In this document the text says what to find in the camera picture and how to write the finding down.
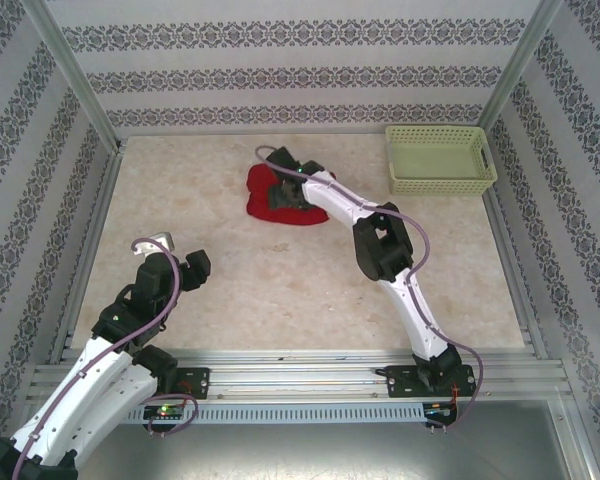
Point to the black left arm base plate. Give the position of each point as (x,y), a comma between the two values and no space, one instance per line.
(200,382)

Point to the pale yellow-green plastic basket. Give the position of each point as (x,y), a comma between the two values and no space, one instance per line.
(430,160)

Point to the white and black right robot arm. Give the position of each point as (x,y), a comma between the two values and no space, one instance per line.
(340,200)

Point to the aluminium mounting rail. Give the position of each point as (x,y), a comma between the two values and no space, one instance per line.
(300,380)

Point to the red t-shirt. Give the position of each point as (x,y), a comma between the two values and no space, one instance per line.
(260,190)

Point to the aluminium frame post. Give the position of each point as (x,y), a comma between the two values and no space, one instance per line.
(519,65)
(74,75)

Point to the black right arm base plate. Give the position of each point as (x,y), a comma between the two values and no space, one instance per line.
(400,380)

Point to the grey metal sheet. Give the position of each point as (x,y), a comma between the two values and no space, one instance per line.
(300,455)

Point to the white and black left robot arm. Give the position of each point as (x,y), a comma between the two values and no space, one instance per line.
(90,380)

